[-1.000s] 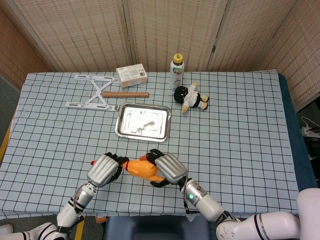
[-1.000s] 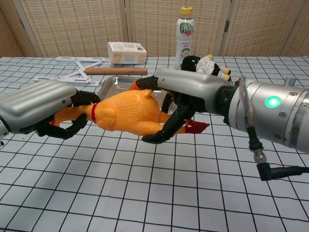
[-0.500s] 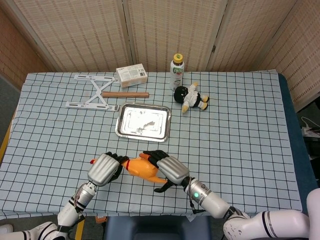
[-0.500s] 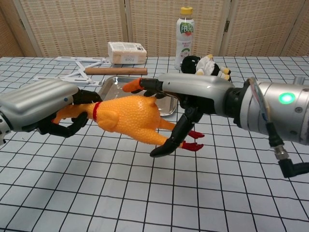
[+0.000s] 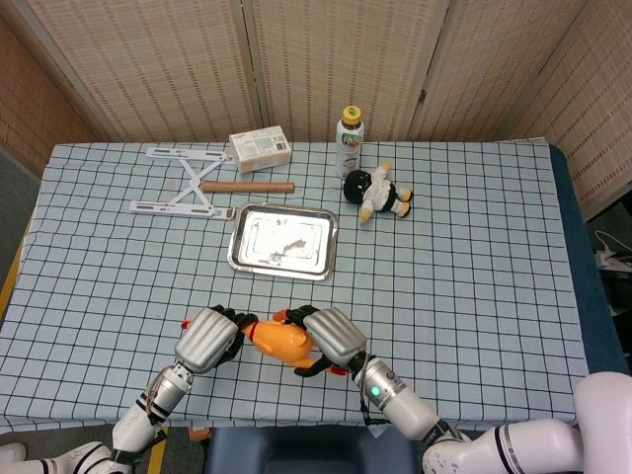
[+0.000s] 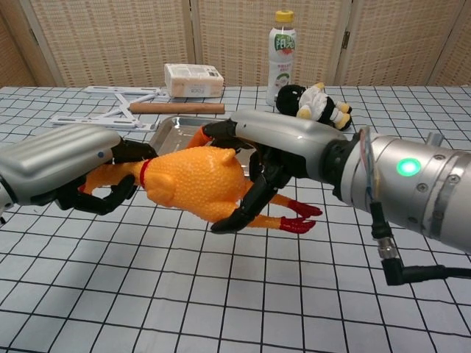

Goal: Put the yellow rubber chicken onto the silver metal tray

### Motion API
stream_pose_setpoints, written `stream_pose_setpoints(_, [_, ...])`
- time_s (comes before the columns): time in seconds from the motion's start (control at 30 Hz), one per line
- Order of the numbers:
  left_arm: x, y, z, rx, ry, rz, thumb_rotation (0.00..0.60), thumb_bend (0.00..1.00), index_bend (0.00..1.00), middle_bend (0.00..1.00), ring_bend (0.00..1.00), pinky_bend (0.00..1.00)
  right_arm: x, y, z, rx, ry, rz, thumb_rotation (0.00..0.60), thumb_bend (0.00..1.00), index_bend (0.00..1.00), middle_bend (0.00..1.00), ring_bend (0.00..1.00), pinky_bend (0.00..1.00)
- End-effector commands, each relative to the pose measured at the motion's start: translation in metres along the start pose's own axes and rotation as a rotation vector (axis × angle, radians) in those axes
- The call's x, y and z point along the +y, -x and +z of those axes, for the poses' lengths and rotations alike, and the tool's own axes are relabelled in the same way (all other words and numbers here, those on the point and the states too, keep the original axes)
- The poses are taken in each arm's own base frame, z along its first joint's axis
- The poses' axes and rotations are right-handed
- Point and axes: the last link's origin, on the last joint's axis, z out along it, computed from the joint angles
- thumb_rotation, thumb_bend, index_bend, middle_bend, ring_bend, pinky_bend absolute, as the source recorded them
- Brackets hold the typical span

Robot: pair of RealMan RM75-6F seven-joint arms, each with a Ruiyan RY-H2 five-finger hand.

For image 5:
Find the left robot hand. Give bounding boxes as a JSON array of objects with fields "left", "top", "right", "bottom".
[{"left": 174, "top": 305, "right": 258, "bottom": 374}]

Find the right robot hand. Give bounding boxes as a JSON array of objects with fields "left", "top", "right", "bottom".
[{"left": 284, "top": 305, "right": 369, "bottom": 377}]

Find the yellow rubber chicken toy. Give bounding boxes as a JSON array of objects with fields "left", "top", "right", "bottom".
[{"left": 180, "top": 308, "right": 347, "bottom": 375}]

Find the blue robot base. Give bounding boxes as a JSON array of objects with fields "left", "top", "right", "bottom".
[{"left": 202, "top": 425, "right": 426, "bottom": 474}]

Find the stainless steel tray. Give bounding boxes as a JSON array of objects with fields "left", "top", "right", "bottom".
[{"left": 226, "top": 202, "right": 340, "bottom": 282}]

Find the black and white plush toy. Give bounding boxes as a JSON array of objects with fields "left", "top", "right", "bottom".
[{"left": 343, "top": 162, "right": 415, "bottom": 226}]

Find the grid pattern tablecloth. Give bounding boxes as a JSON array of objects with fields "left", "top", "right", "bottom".
[{"left": 0, "top": 139, "right": 593, "bottom": 430}]

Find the wooden rolling pin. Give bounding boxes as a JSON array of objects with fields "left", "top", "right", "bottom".
[{"left": 199, "top": 181, "right": 296, "bottom": 195}]

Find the white folding laptop stand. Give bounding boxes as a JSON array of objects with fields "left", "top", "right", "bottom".
[{"left": 128, "top": 146, "right": 238, "bottom": 220}]

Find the white tissue pack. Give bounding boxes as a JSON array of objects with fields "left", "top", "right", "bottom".
[{"left": 228, "top": 125, "right": 292, "bottom": 175}]

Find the white drink bottle yellow cap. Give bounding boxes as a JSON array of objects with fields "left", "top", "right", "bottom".
[{"left": 335, "top": 104, "right": 365, "bottom": 180}]

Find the woven folding screen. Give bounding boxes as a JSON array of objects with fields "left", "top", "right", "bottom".
[{"left": 0, "top": 0, "right": 632, "bottom": 221}]

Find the white cable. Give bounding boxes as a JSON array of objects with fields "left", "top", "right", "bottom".
[{"left": 592, "top": 229, "right": 632, "bottom": 271}]

